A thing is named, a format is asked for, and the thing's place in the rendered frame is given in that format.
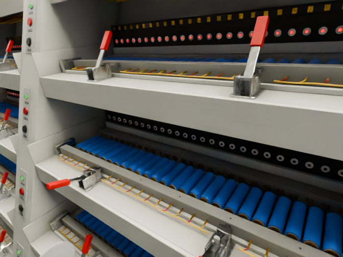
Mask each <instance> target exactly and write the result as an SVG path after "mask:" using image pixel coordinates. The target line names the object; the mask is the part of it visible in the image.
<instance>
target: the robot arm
mask: <svg viewBox="0 0 343 257"><path fill-rule="evenodd" d="M40 257H76V250H75V247H74V245H73V244H72V243H71V242H67V241H63V242H59V243H57V244H55V245H52V246H51V247H49V248H48V249H46V250H45V251H44V252H43V253H42V254H41V256H40Z"/></svg>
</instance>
